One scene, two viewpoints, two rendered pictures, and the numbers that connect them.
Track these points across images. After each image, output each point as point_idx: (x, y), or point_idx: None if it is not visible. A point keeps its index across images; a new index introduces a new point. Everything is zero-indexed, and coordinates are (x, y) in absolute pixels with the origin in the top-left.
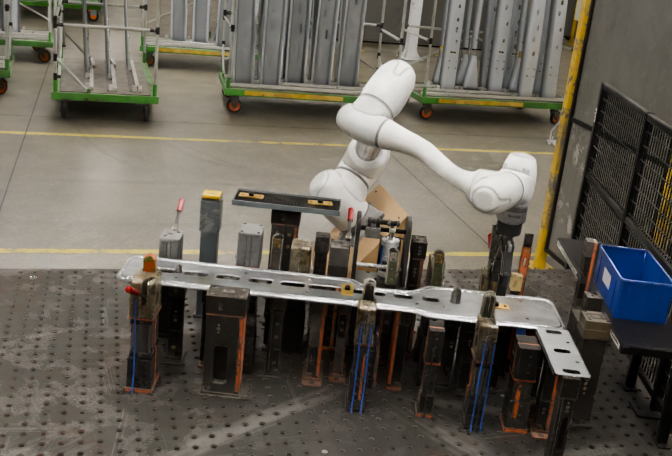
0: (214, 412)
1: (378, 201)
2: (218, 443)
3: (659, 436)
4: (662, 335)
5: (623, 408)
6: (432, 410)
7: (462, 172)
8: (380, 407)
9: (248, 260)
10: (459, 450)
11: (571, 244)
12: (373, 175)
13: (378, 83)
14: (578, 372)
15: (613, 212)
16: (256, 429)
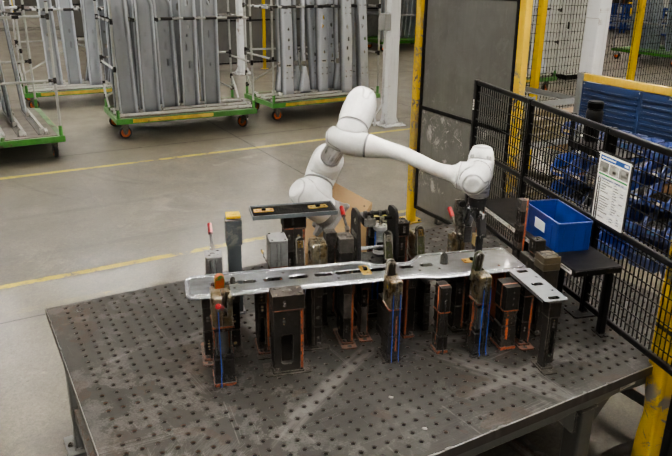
0: (293, 387)
1: (338, 195)
2: (312, 410)
3: (599, 329)
4: (593, 258)
5: (563, 314)
6: None
7: (446, 166)
8: (408, 353)
9: (279, 262)
10: (480, 371)
11: (489, 203)
12: (336, 176)
13: (354, 107)
14: None
15: (508, 174)
16: (332, 392)
